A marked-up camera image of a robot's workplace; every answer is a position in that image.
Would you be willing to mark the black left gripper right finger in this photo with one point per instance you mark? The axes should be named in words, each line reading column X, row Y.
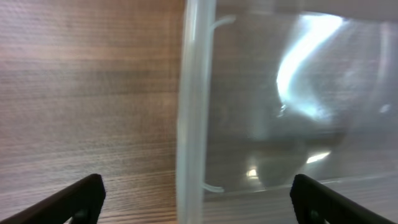
column 315, row 203

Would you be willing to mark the clear plastic container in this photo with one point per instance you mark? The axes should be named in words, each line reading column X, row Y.
column 274, row 90

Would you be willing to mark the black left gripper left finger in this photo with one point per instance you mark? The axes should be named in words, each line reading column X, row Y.
column 80, row 202

